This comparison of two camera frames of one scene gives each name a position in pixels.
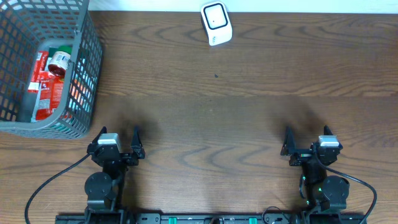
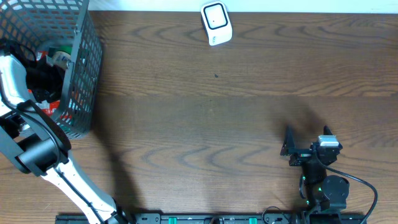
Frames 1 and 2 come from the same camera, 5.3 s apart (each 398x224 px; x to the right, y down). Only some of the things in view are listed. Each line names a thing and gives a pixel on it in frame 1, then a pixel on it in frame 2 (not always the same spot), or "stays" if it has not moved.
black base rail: (212, 218) stays
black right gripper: (301, 155) stays
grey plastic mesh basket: (25, 25) stays
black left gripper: (134, 155) -> (58, 77)
